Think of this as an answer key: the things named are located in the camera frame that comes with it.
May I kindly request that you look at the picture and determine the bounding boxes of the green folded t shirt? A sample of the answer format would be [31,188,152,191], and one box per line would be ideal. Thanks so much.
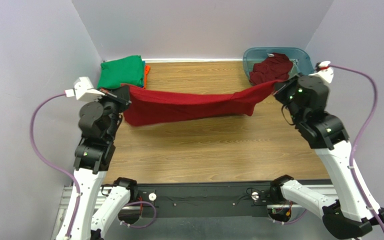
[97,55,143,89]

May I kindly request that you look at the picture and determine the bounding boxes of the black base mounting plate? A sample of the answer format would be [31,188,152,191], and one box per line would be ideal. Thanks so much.
[131,181,293,222]

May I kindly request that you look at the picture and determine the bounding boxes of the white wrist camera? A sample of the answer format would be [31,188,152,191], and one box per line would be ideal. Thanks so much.
[64,76,106,103]
[314,60,334,85]

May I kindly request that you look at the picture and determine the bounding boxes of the blue folded t shirt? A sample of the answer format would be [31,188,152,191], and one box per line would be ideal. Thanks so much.
[140,60,146,89]

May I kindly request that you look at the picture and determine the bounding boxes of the teal plastic bin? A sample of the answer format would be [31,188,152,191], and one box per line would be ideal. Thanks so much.
[242,47,314,86]

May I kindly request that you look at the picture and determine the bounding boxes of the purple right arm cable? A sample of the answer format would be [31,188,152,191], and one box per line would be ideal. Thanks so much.
[280,63,384,240]

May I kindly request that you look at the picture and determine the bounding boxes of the dark red t shirt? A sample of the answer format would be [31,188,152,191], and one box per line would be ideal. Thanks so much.
[249,52,294,86]

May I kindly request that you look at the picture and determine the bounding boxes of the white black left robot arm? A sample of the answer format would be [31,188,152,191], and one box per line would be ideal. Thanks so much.
[56,85,132,240]

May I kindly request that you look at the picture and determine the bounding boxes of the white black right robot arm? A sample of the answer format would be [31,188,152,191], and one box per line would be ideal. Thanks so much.
[269,75,384,240]

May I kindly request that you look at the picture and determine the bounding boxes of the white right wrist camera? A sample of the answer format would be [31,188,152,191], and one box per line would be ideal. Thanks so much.
[314,60,334,85]

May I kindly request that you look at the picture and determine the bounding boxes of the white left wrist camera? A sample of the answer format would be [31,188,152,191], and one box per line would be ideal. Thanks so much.
[64,76,106,103]

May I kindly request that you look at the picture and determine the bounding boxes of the orange folded t shirt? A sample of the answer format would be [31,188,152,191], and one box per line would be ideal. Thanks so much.
[142,64,151,89]

